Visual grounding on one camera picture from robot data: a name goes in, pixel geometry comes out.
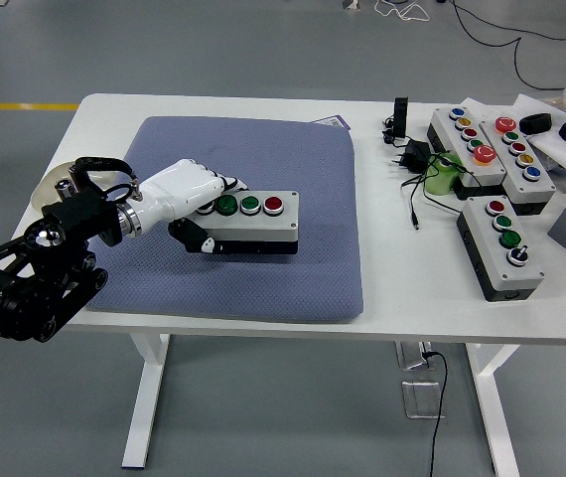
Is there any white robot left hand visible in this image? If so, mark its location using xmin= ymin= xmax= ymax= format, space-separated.
xmin=132 ymin=158 xmax=250 ymax=254

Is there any grey four-button control box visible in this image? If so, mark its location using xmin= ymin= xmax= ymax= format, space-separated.
xmin=191 ymin=188 xmax=300 ymax=256

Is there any five-button box with mushroom button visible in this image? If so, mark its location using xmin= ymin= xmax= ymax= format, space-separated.
xmin=426 ymin=106 xmax=507 ymax=200
xmin=481 ymin=116 xmax=558 ymax=216

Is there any grey four-button box with selector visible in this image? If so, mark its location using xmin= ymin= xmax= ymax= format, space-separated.
xmin=456 ymin=196 xmax=546 ymax=303

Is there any translucent shallow dish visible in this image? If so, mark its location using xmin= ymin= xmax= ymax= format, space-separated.
xmin=32 ymin=165 xmax=133 ymax=213

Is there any blue-grey padded mat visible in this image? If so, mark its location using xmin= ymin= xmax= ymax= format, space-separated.
xmin=86 ymin=115 xmax=366 ymax=324

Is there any white table leg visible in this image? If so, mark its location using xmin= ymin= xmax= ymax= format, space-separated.
xmin=464 ymin=343 xmax=521 ymax=477
xmin=121 ymin=333 xmax=173 ymax=469

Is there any small black upright box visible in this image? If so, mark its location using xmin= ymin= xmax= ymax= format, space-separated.
xmin=392 ymin=96 xmax=410 ymax=139

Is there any black power adapter plug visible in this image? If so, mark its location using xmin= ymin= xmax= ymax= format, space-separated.
xmin=389 ymin=139 xmax=433 ymax=174

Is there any green plastic cylinder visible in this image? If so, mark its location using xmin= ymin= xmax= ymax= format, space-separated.
xmin=422 ymin=152 xmax=466 ymax=196

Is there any clear plastic floor plate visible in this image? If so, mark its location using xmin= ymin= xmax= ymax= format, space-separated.
xmin=394 ymin=341 xmax=433 ymax=372
xmin=400 ymin=380 xmax=447 ymax=420

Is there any white foam sheet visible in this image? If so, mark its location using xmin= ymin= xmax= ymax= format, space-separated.
xmin=513 ymin=93 xmax=566 ymax=176

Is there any black earphone cable bundle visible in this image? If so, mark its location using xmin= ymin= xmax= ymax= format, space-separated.
xmin=380 ymin=114 xmax=399 ymax=146

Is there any black adapter cord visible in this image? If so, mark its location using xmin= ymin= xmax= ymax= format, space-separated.
xmin=400 ymin=151 xmax=483 ymax=233

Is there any white floor cable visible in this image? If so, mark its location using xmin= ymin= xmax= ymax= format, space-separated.
xmin=374 ymin=0 xmax=431 ymax=24

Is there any black floor power cable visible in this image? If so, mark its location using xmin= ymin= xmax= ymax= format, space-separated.
xmin=421 ymin=351 xmax=451 ymax=477

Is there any long black floor cable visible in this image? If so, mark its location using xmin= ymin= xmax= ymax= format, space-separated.
xmin=449 ymin=0 xmax=566 ymax=91

